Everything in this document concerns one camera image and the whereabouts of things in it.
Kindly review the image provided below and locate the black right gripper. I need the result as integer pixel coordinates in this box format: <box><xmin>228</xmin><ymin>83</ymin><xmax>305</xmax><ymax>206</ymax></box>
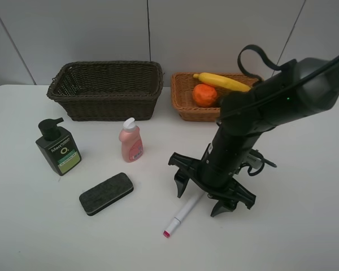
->
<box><xmin>168</xmin><ymin>144</ymin><xmax>256</xmax><ymax>217</ymax></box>

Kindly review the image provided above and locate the white marker with pink cap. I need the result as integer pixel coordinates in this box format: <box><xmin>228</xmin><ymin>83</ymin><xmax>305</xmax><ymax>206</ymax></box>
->
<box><xmin>163</xmin><ymin>192</ymin><xmax>204</xmax><ymax>238</ymax></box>

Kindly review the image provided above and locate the orange tangerine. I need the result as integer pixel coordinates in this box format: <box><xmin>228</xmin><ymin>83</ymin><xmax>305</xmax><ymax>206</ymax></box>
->
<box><xmin>192</xmin><ymin>84</ymin><xmax>218</xmax><ymax>108</ymax></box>

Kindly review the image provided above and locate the yellow banana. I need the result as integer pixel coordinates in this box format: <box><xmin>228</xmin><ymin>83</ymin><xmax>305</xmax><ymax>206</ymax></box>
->
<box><xmin>193</xmin><ymin>72</ymin><xmax>250</xmax><ymax>92</ymax></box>

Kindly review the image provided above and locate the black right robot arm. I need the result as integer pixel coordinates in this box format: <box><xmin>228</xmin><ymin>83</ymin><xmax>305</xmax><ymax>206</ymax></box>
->
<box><xmin>169</xmin><ymin>56</ymin><xmax>339</xmax><ymax>216</ymax></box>

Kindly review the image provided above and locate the pink squeeze bottle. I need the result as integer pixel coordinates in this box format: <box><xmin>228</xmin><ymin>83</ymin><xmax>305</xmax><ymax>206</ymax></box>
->
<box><xmin>119</xmin><ymin>117</ymin><xmax>144</xmax><ymax>163</ymax></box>

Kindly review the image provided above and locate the dark felt whiteboard eraser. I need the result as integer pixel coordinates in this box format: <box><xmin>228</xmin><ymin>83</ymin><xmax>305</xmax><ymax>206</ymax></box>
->
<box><xmin>79</xmin><ymin>172</ymin><xmax>134</xmax><ymax>216</ymax></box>

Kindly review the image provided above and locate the orange wicker basket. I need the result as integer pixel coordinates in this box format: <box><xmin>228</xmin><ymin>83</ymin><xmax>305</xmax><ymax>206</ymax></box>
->
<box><xmin>169</xmin><ymin>72</ymin><xmax>265</xmax><ymax>123</ymax></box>

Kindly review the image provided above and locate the dark brown wicker basket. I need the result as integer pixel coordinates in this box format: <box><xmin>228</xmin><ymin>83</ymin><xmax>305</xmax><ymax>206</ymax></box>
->
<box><xmin>47</xmin><ymin>60</ymin><xmax>163</xmax><ymax>121</ymax></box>

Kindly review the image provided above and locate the dark green pump bottle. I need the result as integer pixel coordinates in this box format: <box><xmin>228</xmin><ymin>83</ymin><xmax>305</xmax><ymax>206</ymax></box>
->
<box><xmin>36</xmin><ymin>118</ymin><xmax>82</xmax><ymax>176</ymax></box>

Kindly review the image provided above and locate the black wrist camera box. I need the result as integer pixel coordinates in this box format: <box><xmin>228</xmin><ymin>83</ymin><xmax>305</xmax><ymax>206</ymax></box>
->
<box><xmin>236</xmin><ymin>149</ymin><xmax>277</xmax><ymax>177</ymax></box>

